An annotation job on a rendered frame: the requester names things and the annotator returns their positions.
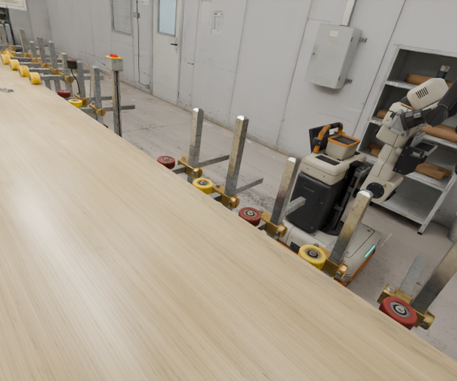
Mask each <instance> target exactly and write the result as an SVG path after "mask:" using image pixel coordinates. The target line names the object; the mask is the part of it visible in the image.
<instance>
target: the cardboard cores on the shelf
mask: <svg viewBox="0 0 457 381"><path fill-rule="evenodd" d="M429 79H433V78H432V77H428V76H421V75H417V74H413V73H412V74H411V75H410V74H406V77H405V79H404V82H407V83H410V84H414V85H420V84H422V83H424V82H427V81H428V80H429ZM444 81H445V82H446V84H447V86H448V88H450V86H451V85H452V84H453V83H454V82H452V81H448V80H444ZM387 113H388V110H385V109H383V110H379V111H378V113H377V116H376V117H378V118H381V119H384V118H385V116H386V114H387ZM423 131H426V132H425V134H426V135H431V136H434V137H437V138H441V139H443V140H447V141H451V142H454V143H457V134H456V133H455V128H454V127H451V126H448V125H443V124H439V125H436V126H434V127H433V128H432V126H431V125H428V124H427V126H425V127H423V128H422V129H421V131H420V132H423ZM368 148H370V149H372V151H371V153H370V155H372V156H375V157H378V155H379V153H380V152H381V149H382V148H383V147H382V146H381V145H378V144H374V143H372V142H370V143H369V145H368ZM415 171H416V172H419V173H422V174H424V175H427V176H430V177H432V178H436V179H438V180H441V178H442V177H443V176H445V177H447V178H448V177H449V176H450V174H451V173H452V171H450V170H448V169H445V168H442V167H439V166H435V165H434V164H431V163H427V162H424V163H422V164H419V165H417V167H416V169H415Z"/></svg>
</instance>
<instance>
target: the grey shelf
mask: <svg viewBox="0 0 457 381"><path fill-rule="evenodd" d="M410 55H411V56H410ZM409 56H410V57H409ZM407 61H408V63H407ZM442 65H444V66H448V67H449V70H448V73H447V74H446V77H445V79H444V80H448V81H452V82H454V81H455V80H456V78H457V53H455V52H449V51H439V50H434V49H428V48H419V47H413V46H408V45H397V46H396V48H395V50H394V53H393V55H392V58H391V61H390V63H389V65H388V68H387V70H386V73H385V75H384V78H383V80H382V82H381V85H380V88H379V90H378V93H377V95H376V97H375V100H374V103H373V105H372V108H371V110H370V112H369V115H368V117H367V120H366V123H365V125H364V127H363V130H362V132H361V135H360V138H359V140H360V143H359V144H358V146H357V148H356V150H358V151H360V152H362V153H364V154H365V155H366V160H365V162H364V164H363V165H364V167H365V166H370V167H373V166H374V165H375V163H376V161H377V160H378V157H375V156H372V155H370V153H371V151H372V149H370V148H368V145H369V143H370V142H373V143H374V144H378V145H381V146H382V147H383V146H384V145H385V143H384V142H383V141H380V140H379V139H378V138H376V132H377V131H378V130H379V129H378V128H380V127H381V125H382V121H383V119H381V118H378V117H376V116H377V113H378V111H379V110H383V109H385V110H386V109H388V110H389V109H390V108H391V106H392V104H394V103H396V102H400V101H401V99H402V98H404V97H405V96H407V94H408V92H409V91H410V90H412V89H414V88H415V87H417V86H418V85H414V84H410V83H407V82H404V79H405V77H406V74H410V75H411V74H412V73H413V74H417V75H421V76H428V77H432V78H436V76H437V74H438V72H439V70H440V68H441V67H442ZM405 67H406V68H405ZM404 68H405V69H404ZM402 73H403V75H402ZM400 77H401V79H400ZM396 88H397V89H396ZM395 89H396V91H395ZM393 95H394V96H393ZM391 98H392V99H391ZM388 105H389V106H388ZM441 124H443V125H448V126H451V127H454V128H455V127H456V126H457V114H456V115H454V116H452V117H450V118H448V119H446V120H445V121H444V122H442V123H441ZM379 126H380V127H379ZM374 139H375V140H374ZM422 140H423V141H428V142H431V143H433V144H434V145H437V148H436V149H435V150H434V151H433V152H432V153H430V154H429V155H428V157H427V159H426V160H425V162H427V163H431V164H434V165H435V166H439V167H442V168H445V169H448V170H450V171H452V173H451V174H450V176H449V177H448V178H447V177H445V176H443V177H442V178H441V180H438V179H436V178H432V177H430V176H427V175H424V174H422V173H419V172H416V171H414V172H412V173H409V174H408V175H401V174H399V173H397V174H398V175H401V176H403V181H402V182H401V183H400V185H399V186H398V188H397V189H396V190H395V191H396V193H395V194H394V195H393V196H392V197H391V198H390V199H389V200H387V201H385V202H383V203H380V204H379V205H381V206H383V207H385V208H387V209H390V210H392V211H394V212H396V213H399V214H401V215H403V216H405V217H407V218H410V219H412V220H413V221H416V222H418V223H420V224H422V226H421V228H420V229H419V231H418V233H417V234H420V235H422V234H423V231H424V230H425V228H426V227H427V225H428V223H429V222H430V220H431V219H432V217H433V216H434V213H435V212H436V211H437V209H438V208H439V206H440V204H441V203H442V202H443V200H444V198H445V196H446V195H447V194H448V192H449V190H450V188H451V187H452V186H453V184H454V183H455V180H456V179H457V174H456V173H454V171H455V164H456V163H457V143H454V142H451V141H447V140H443V139H441V138H437V137H434V136H431V135H426V134H424V136H423V138H422ZM453 173H454V174H453ZM452 174H453V175H452ZM441 192H442V193H441ZM439 196H440V197H439ZM438 197H439V198H438ZM437 198H438V200H437ZM435 202H436V203H435ZM432 207H433V208H432Z"/></svg>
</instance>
